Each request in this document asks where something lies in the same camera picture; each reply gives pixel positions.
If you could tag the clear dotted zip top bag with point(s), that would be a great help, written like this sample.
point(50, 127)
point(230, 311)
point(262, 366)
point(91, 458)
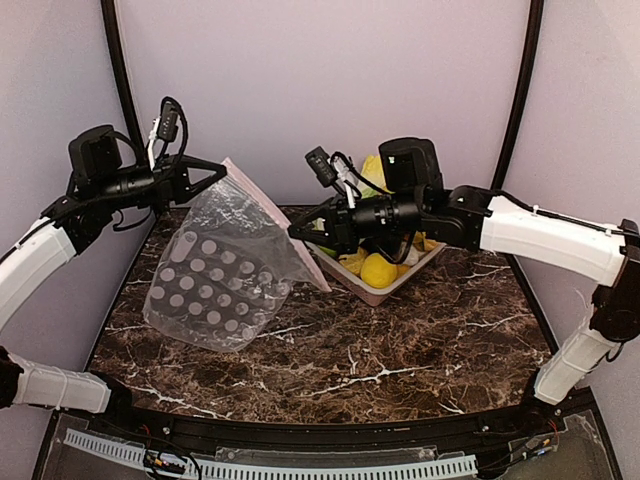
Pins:
point(228, 268)

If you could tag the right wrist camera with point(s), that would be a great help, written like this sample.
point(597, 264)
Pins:
point(335, 171)

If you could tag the left black frame post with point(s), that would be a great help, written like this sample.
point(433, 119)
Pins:
point(119, 69)

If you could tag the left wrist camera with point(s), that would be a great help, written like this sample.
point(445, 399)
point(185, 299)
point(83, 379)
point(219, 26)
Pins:
point(164, 131)

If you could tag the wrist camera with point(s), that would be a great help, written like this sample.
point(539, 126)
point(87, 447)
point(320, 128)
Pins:
point(335, 171)
point(164, 131)

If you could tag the black frame post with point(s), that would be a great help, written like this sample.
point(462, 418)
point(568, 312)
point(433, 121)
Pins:
point(525, 74)
point(119, 69)

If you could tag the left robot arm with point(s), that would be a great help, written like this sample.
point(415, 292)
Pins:
point(99, 187)

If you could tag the napa cabbage toy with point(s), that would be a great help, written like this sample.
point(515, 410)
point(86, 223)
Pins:
point(372, 171)

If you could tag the pale yellow cabbage toy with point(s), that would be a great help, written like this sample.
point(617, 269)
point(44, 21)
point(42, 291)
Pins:
point(353, 263)

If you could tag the pink plastic food tray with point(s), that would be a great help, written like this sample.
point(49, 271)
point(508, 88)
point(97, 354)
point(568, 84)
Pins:
point(372, 296)

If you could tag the white slotted cable duct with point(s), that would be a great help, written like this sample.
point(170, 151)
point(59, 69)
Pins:
point(234, 463)

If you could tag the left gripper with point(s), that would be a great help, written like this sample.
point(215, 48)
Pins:
point(169, 179)

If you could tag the yellow lemon toy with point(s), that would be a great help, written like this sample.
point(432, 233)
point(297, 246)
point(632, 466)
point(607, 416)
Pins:
point(377, 272)

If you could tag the white garlic toy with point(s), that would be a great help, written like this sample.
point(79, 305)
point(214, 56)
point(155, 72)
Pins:
point(413, 257)

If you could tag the right black frame post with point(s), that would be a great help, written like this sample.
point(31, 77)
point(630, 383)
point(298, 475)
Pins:
point(525, 74)

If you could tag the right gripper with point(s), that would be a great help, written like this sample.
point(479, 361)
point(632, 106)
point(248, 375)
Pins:
point(338, 226)

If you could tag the black curved front rail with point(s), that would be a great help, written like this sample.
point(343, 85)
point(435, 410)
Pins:
point(480, 432)

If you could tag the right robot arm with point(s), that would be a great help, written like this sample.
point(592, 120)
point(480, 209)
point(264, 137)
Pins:
point(414, 199)

